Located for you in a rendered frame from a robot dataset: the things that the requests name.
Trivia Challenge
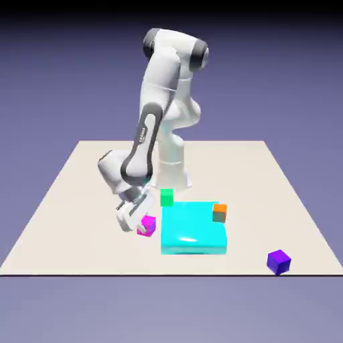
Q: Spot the small green cube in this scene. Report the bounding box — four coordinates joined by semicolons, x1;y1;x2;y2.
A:
159;188;174;208

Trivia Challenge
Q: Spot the small magenta cube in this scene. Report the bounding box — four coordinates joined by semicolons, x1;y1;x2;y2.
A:
136;214;157;238

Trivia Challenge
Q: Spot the large cyan box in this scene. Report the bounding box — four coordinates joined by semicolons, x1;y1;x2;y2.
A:
160;201;228;255

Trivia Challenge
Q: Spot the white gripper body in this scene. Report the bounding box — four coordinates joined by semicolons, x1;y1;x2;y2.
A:
115;192;156;233

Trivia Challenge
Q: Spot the small orange cube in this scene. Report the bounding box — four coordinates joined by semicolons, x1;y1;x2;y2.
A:
212;203;228;224

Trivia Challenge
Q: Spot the small purple cube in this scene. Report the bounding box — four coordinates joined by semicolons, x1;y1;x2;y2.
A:
267;249;292;276

